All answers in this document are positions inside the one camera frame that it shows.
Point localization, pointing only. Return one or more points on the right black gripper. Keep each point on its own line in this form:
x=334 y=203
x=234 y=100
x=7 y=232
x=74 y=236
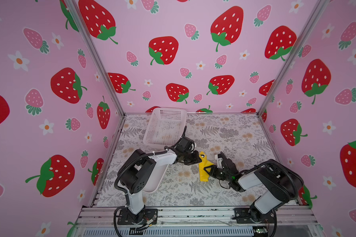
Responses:
x=211 y=172

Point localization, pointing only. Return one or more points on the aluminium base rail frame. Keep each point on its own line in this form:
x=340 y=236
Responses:
x=200 y=221

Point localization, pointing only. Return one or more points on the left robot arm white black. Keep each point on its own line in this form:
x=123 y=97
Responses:
x=137 y=171

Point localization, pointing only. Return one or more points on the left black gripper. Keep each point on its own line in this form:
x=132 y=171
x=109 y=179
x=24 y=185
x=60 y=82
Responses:
x=196 y=157

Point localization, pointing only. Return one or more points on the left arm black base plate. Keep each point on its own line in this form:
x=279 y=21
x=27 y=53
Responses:
x=146 y=216

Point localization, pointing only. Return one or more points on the white plastic perforated basket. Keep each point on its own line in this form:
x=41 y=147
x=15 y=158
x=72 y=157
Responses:
x=165 y=127

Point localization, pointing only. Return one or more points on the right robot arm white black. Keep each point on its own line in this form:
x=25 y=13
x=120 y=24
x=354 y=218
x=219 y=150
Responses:
x=282 y=184

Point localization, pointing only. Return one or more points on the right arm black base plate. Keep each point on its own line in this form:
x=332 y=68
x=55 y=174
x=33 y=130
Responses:
x=253 y=216

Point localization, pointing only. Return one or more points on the white oval ceramic tray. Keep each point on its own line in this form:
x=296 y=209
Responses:
x=155 y=179

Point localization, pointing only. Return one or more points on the yellow paper napkin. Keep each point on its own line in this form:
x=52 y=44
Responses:
x=203 y=175

